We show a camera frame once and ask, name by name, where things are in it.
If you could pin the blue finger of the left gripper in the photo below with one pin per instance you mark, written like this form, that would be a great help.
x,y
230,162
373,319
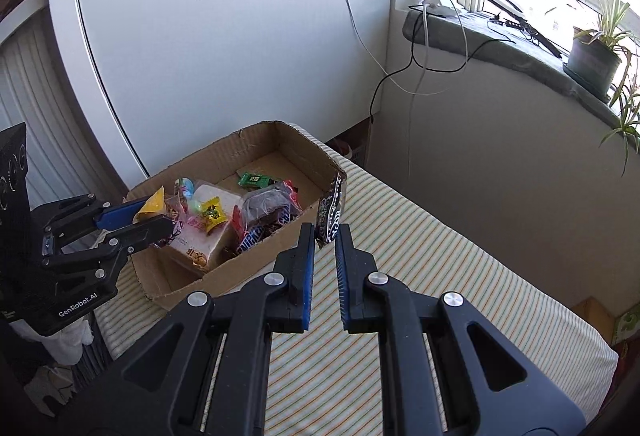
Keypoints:
x,y
115,217
138,236

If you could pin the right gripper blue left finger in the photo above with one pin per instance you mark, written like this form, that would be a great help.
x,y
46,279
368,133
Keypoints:
x,y
203,369

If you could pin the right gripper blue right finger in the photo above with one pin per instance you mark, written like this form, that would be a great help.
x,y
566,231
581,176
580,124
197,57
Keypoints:
x,y
445,369

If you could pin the yellow jelly cup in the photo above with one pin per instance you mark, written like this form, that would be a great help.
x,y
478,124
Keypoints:
x,y
153,206

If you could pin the small white green packet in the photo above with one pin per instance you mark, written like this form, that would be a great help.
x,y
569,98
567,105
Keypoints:
x,y
184,188

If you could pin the yellow candy packet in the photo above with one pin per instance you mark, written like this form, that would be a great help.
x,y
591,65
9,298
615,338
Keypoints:
x,y
212,214

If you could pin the brown Snickers bar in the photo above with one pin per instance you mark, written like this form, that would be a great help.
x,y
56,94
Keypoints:
x,y
252,236

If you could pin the clear bag red edge snacks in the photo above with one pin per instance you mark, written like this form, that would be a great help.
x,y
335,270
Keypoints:
x,y
259,205

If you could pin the green candy packet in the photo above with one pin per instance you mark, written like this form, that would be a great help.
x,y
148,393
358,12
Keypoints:
x,y
256,181

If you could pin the black candy packet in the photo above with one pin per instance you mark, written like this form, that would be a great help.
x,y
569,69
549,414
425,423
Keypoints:
x,y
330,211

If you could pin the white cloth glove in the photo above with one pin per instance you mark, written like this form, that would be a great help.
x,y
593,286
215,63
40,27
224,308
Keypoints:
x,y
53,384

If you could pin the brown cardboard box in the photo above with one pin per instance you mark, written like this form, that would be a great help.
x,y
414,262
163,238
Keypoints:
x,y
274,149

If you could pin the striped table cloth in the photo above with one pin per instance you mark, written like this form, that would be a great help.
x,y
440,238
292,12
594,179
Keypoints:
x,y
326,381

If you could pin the green tissue box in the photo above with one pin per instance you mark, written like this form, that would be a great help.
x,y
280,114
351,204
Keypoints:
x,y
627,325

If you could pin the potted spider plant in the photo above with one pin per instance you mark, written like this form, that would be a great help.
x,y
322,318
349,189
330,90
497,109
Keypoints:
x,y
601,63

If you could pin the black device on windowsill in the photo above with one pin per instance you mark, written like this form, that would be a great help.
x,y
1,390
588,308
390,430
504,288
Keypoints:
x,y
521,22

